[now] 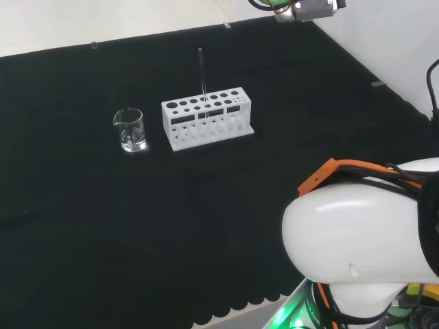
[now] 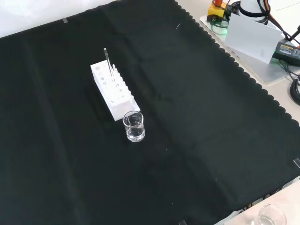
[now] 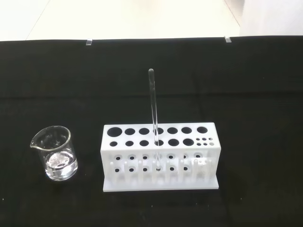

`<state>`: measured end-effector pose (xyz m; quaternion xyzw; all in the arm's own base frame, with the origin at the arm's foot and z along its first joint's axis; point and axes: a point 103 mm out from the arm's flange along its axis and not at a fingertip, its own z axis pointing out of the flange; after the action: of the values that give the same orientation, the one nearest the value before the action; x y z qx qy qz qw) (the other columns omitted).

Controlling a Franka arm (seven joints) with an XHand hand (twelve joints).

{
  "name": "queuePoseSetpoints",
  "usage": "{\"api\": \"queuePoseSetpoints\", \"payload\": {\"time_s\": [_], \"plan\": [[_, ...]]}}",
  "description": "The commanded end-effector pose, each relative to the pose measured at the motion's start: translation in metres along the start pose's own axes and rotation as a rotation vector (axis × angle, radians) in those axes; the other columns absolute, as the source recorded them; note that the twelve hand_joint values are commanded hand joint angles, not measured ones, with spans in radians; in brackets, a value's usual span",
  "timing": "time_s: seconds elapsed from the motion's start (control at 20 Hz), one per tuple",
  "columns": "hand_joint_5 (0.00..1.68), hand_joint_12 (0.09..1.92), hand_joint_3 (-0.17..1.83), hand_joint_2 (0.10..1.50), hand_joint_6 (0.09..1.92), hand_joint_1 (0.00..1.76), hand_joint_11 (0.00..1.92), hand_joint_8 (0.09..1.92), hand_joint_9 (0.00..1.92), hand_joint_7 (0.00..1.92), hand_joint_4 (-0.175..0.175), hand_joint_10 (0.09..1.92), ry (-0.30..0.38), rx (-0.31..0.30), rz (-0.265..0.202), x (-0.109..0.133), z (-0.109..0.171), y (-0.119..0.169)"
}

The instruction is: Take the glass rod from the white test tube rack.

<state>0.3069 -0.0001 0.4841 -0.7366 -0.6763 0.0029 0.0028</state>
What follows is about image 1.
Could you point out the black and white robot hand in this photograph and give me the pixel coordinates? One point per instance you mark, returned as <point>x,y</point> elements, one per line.
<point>305,10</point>

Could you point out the clear glass rod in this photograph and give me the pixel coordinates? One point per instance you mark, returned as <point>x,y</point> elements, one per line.
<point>202,75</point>

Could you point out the white test tube rack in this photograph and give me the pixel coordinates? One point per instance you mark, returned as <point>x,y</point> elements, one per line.
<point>205,133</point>

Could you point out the small clear glass beaker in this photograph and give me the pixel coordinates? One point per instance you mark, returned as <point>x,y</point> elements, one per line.
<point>132,137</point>

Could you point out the black cloth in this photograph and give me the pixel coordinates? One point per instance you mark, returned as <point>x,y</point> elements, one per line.
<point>103,222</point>

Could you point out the yellow stop button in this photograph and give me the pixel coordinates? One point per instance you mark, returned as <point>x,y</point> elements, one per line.
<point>415,289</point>

